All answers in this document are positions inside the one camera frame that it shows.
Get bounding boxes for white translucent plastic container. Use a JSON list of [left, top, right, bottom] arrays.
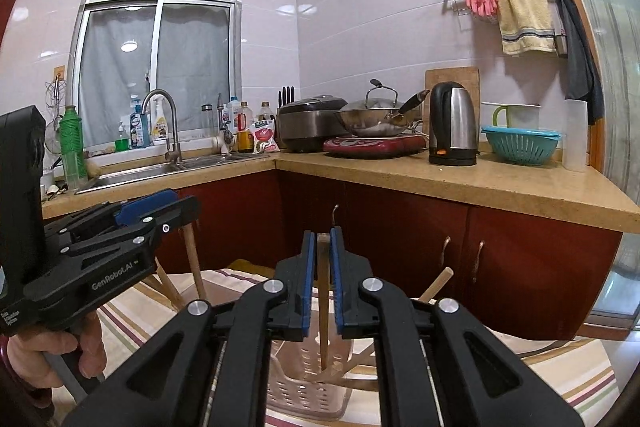
[[562, 99, 588, 172]]

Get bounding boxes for red induction cooker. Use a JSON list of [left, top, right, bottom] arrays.
[[323, 134, 428, 158]]

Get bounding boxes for cooking oil bottle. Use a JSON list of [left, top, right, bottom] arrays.
[[236, 102, 255, 152]]

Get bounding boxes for red and white packet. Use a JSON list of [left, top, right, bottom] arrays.
[[249, 119, 281, 154]]

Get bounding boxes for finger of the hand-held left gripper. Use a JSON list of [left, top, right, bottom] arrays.
[[62, 196, 201, 258], [47, 188, 179, 243]]

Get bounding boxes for white mug with green handle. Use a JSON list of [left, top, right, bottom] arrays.
[[492, 104, 542, 130]]

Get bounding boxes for red kitchen counter cabinet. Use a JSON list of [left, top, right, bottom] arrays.
[[42, 152, 640, 343]]

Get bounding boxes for green plastic bottle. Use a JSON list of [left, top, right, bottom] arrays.
[[59, 105, 90, 190]]

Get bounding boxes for person's left hand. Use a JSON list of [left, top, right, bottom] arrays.
[[7, 311, 106, 400]]

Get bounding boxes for steel wok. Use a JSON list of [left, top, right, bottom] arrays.
[[334, 89, 431, 138]]

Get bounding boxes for white perforated utensil holder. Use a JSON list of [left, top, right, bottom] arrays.
[[264, 287, 382, 419]]

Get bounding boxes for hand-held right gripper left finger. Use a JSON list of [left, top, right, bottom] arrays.
[[62, 231, 317, 427]]

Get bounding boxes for wire skimmer ladle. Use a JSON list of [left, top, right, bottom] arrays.
[[44, 77, 68, 155]]

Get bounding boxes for white spray bottle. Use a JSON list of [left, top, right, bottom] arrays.
[[150, 99, 169, 142]]

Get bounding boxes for brown wooden chopstick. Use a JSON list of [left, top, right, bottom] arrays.
[[154, 257, 187, 313], [181, 224, 208, 303], [320, 233, 332, 370], [332, 342, 378, 380], [300, 374, 380, 393], [417, 267, 455, 304]]

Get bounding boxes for steel kitchen sink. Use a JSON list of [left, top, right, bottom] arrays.
[[75, 152, 271, 195]]

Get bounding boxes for steel electric kettle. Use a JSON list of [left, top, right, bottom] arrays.
[[428, 82, 478, 166]]

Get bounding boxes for blue detergent bottle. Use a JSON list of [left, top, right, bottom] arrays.
[[129, 104, 150, 149]]

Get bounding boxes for yellow towel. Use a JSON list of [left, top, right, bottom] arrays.
[[489, 0, 557, 56]]

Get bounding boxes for frosted glass door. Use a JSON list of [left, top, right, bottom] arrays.
[[540, 0, 640, 333]]

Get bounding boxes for striped tablecloth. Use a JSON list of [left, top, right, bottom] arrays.
[[95, 267, 618, 427]]

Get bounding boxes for aluminium frame window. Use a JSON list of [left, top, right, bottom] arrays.
[[70, 0, 247, 142]]

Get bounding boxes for glass wok lid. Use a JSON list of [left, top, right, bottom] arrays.
[[365, 79, 399, 110]]

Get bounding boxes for wooden cutting board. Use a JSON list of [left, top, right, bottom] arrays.
[[425, 67, 481, 152]]

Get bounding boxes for teal plastic colander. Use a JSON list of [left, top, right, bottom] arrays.
[[481, 126, 562, 166]]

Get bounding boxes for dark grey cloth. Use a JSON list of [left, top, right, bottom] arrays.
[[555, 0, 603, 125]]

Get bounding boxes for grey rice cooker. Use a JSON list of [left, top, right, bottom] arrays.
[[276, 95, 348, 152]]

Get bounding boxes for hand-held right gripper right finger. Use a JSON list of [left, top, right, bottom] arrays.
[[330, 228, 586, 427]]

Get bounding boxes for steel kitchen faucet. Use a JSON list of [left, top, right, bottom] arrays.
[[141, 89, 182, 164]]

